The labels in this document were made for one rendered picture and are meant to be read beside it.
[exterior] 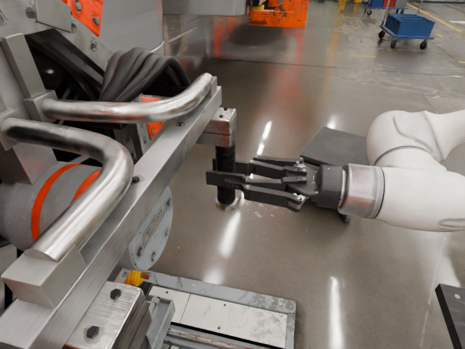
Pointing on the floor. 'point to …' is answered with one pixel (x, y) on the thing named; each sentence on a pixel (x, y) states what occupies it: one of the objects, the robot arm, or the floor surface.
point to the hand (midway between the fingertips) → (227, 172)
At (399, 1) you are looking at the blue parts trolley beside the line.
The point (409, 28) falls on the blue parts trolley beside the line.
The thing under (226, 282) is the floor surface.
